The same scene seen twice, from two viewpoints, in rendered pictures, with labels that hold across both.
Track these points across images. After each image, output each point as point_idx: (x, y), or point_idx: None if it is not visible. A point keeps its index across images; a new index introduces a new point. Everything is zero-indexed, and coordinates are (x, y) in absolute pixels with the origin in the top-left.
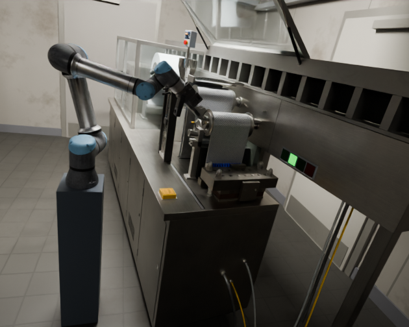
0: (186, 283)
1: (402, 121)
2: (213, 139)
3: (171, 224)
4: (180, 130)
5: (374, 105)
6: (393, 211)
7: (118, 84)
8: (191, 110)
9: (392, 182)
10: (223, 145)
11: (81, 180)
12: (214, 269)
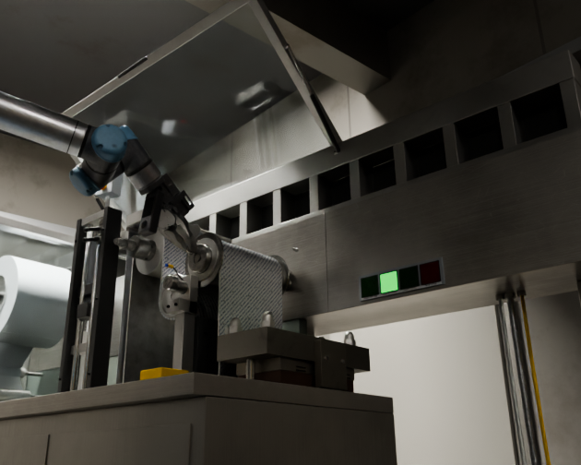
0: None
1: (523, 138)
2: (225, 284)
3: (210, 407)
4: None
5: (476, 148)
6: None
7: (53, 126)
8: (167, 238)
9: (565, 192)
10: (244, 300)
11: None
12: None
